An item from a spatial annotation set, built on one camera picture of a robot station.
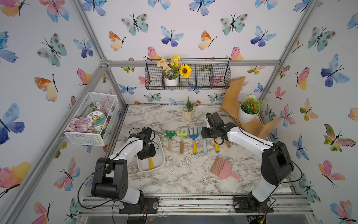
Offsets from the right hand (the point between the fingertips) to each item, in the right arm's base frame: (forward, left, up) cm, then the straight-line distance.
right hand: (205, 130), depth 89 cm
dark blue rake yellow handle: (-4, -9, -12) cm, 15 cm away
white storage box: (-17, +28, -11) cm, 35 cm away
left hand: (-13, +33, -9) cm, 37 cm away
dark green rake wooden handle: (+3, +24, -12) cm, 27 cm away
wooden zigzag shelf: (+28, -21, -6) cm, 35 cm away
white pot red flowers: (+12, -27, +9) cm, 31 cm away
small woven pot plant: (+23, +12, -6) cm, 27 cm away
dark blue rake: (+3, +7, -12) cm, 14 cm away
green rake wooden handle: (+4, +15, -12) cm, 20 cm away
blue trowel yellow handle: (-20, +32, -11) cm, 40 cm away
